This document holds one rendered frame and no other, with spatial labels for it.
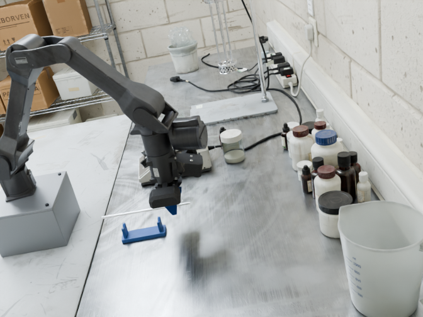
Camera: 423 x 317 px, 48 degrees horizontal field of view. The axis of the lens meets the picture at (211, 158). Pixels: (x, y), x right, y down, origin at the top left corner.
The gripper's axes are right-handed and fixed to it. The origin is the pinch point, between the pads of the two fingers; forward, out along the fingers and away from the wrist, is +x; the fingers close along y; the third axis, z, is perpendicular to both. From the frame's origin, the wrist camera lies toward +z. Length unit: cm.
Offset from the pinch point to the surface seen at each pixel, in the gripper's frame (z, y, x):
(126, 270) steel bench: -10.7, -11.3, 7.9
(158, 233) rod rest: -4.2, -1.4, 6.8
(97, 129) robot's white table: -32, 74, 8
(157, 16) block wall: -19, 271, 0
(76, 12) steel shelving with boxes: -67, 236, -17
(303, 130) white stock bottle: 33.1, 16.6, -3.4
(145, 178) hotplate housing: -8.9, 23.4, 5.3
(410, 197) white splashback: 44.6, -17.8, -2.4
